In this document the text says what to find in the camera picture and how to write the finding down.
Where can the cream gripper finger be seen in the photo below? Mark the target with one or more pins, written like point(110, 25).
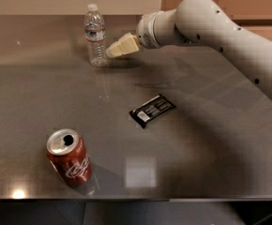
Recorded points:
point(128, 38)
point(116, 49)

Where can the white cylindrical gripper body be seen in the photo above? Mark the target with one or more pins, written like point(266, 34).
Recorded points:
point(145, 31)

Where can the clear plastic water bottle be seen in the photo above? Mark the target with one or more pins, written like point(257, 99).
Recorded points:
point(95, 35)

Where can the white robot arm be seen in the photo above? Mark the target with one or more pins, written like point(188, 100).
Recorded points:
point(203, 22)

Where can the black rxbar chocolate wrapper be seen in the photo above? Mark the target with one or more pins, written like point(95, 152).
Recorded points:
point(151, 109)

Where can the red coca-cola can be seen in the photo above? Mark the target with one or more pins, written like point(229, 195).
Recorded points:
point(68, 155)

